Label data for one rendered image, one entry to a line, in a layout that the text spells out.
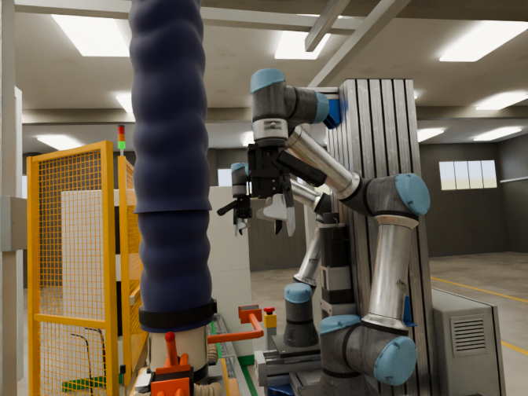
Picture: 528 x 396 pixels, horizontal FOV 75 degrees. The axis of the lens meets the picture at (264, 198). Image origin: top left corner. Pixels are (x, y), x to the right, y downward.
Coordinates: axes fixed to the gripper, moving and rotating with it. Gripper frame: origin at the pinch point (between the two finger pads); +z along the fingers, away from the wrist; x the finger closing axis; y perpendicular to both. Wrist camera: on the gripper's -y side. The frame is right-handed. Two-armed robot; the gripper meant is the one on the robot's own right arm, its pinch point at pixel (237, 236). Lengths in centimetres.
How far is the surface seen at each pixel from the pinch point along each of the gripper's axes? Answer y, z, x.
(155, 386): -3, 28, -89
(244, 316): 6.9, 30.0, -29.0
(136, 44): -14, -61, -71
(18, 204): -128, -24, 13
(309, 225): 39, 3, 290
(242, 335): 10, 30, -52
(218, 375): 4, 39, -61
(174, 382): 1, 28, -88
